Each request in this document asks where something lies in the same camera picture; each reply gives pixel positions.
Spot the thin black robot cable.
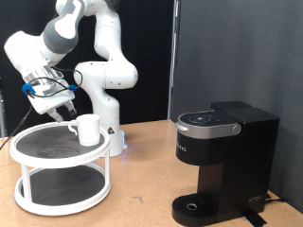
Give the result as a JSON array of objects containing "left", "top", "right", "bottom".
[{"left": 0, "top": 66, "right": 83, "bottom": 150}]

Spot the silver vertical metal post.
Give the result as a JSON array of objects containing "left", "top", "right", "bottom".
[{"left": 166, "top": 0, "right": 182, "bottom": 121}]

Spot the white ceramic mug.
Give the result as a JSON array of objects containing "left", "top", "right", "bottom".
[{"left": 67, "top": 113, "right": 101, "bottom": 148}]

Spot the black backdrop curtain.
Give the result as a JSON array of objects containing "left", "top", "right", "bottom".
[{"left": 0, "top": 0, "right": 174, "bottom": 137}]

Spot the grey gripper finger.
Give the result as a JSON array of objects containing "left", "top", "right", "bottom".
[
  {"left": 49, "top": 107, "right": 65, "bottom": 124},
  {"left": 63, "top": 99, "right": 78, "bottom": 117}
]

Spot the black Keurig coffee machine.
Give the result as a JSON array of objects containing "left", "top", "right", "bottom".
[{"left": 170, "top": 100, "right": 280, "bottom": 227}]

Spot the black tape strip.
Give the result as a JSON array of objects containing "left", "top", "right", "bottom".
[{"left": 241, "top": 210, "right": 268, "bottom": 227}]

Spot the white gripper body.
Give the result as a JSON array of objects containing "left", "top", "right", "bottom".
[{"left": 28, "top": 79, "right": 76, "bottom": 115}]

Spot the black round grip liner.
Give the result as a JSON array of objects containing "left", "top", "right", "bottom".
[
  {"left": 20, "top": 165, "right": 106, "bottom": 207},
  {"left": 16, "top": 125, "right": 107, "bottom": 160}
]

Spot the grey metal frame bar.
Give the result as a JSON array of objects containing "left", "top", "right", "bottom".
[{"left": 0, "top": 79, "right": 8, "bottom": 138}]

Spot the dark grey partition panel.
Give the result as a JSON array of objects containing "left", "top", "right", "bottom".
[{"left": 171, "top": 0, "right": 303, "bottom": 214}]

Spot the black machine power cord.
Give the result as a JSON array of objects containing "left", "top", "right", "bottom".
[{"left": 264, "top": 192, "right": 287, "bottom": 204}]

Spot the white two-tier turntable stand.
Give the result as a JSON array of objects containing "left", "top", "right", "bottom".
[{"left": 9, "top": 120, "right": 112, "bottom": 218}]

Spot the Keurig lid with silver handle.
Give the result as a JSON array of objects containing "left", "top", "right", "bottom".
[{"left": 174, "top": 110, "right": 242, "bottom": 140}]

